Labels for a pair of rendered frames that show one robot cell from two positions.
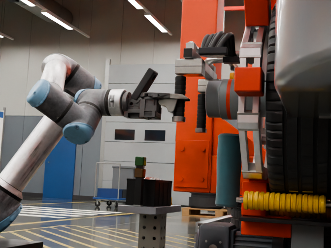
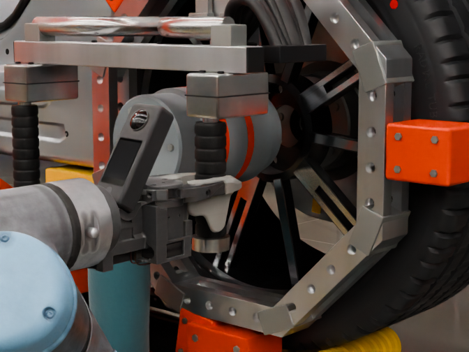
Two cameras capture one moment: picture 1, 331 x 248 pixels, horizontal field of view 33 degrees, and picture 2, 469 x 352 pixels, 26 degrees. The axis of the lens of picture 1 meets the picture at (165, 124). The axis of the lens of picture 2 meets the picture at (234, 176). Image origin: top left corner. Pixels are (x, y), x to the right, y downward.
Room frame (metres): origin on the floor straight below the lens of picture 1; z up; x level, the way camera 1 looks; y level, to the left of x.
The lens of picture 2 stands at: (1.28, 0.98, 1.01)
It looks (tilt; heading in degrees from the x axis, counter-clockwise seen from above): 9 degrees down; 295
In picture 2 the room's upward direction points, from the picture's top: straight up
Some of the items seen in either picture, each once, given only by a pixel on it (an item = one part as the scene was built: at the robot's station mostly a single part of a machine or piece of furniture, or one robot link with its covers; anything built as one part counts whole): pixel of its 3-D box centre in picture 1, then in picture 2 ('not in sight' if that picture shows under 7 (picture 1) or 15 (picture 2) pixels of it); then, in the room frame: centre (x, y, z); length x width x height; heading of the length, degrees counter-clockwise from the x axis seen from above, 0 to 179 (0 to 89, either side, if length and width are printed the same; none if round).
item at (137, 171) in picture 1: (140, 172); not in sight; (2.41, 0.10, 0.59); 0.04 x 0.04 x 0.04; 74
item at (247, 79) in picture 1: (248, 81); (431, 151); (1.59, -0.23, 0.85); 0.09 x 0.08 x 0.07; 164
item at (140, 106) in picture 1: (143, 105); (132, 219); (1.83, 0.08, 0.80); 0.12 x 0.08 x 0.09; 74
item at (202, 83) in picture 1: (210, 86); (41, 80); (2.11, -0.16, 0.93); 0.09 x 0.05 x 0.05; 74
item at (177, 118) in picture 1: (179, 97); (210, 181); (1.79, -0.04, 0.83); 0.04 x 0.04 x 0.16
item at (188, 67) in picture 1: (190, 67); (227, 92); (1.79, -0.07, 0.93); 0.09 x 0.05 x 0.05; 74
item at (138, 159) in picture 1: (140, 161); not in sight; (2.41, 0.10, 0.64); 0.04 x 0.04 x 0.04; 74
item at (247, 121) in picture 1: (259, 99); (234, 133); (1.89, -0.31, 0.85); 0.54 x 0.07 x 0.54; 164
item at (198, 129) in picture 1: (201, 112); (26, 155); (2.12, -0.14, 0.83); 0.04 x 0.04 x 0.16
